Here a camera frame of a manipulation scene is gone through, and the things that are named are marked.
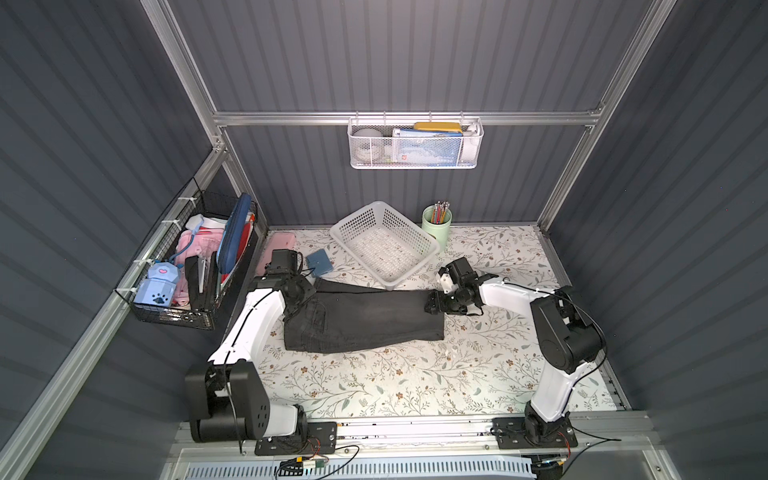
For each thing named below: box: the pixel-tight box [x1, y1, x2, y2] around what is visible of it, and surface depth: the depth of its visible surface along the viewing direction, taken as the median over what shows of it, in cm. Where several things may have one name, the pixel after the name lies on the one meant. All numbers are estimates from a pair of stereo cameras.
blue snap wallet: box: [306, 248, 334, 278], surface depth 111 cm
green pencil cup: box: [421, 204, 453, 252], surface depth 107 cm
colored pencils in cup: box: [431, 200, 450, 225], surface depth 107 cm
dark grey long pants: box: [284, 278, 445, 353], surface depth 92 cm
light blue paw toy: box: [134, 262, 179, 307], surface depth 61 cm
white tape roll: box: [352, 128, 386, 163], surface depth 88 cm
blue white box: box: [393, 127, 463, 167], surface depth 88 cm
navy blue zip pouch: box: [216, 193, 252, 275], surface depth 67 cm
